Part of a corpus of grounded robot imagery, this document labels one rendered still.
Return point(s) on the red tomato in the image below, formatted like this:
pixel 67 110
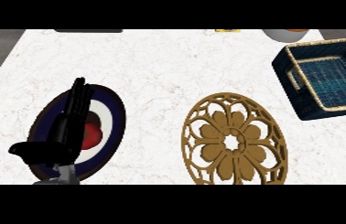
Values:
pixel 92 136

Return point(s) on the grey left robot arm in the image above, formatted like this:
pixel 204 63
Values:
pixel 61 176

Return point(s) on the round blue and white plate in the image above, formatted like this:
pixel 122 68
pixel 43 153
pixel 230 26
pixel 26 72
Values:
pixel 110 112

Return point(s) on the round golden openwork placemat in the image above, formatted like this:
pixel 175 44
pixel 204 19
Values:
pixel 234 139

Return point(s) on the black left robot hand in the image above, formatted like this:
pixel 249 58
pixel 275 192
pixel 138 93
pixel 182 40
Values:
pixel 67 133

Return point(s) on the small yellow object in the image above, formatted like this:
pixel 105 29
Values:
pixel 228 30

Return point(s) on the flat dark grey object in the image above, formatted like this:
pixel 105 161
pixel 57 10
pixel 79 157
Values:
pixel 88 30

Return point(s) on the white round pot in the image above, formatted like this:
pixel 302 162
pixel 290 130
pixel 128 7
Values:
pixel 286 35

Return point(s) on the dark blue wicker basket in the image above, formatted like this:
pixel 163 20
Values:
pixel 315 78

